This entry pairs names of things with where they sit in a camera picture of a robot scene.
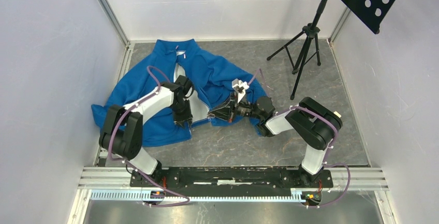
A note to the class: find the aluminium frame rail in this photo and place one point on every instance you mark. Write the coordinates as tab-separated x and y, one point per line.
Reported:
114	21

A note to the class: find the black tripod stand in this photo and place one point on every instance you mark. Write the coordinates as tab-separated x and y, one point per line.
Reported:
311	32

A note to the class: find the blue zip-up jacket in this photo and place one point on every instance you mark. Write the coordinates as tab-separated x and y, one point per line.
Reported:
211	75

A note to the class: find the white slotted cable duct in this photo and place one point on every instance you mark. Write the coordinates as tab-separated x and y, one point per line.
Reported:
155	195

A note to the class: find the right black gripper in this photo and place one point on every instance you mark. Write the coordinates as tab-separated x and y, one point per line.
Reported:
228	112

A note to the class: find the small white blue box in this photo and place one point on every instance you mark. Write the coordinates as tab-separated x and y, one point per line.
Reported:
337	114

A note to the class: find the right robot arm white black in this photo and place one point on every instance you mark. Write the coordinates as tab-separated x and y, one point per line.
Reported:
315	124

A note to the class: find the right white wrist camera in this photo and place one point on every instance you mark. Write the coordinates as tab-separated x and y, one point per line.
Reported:
240	88

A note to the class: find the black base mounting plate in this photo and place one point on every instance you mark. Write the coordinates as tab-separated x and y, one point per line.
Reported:
232	181

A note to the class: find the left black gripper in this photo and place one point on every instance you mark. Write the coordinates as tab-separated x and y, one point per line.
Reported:
187	117

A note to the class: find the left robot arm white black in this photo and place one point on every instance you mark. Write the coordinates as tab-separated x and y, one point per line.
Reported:
123	126

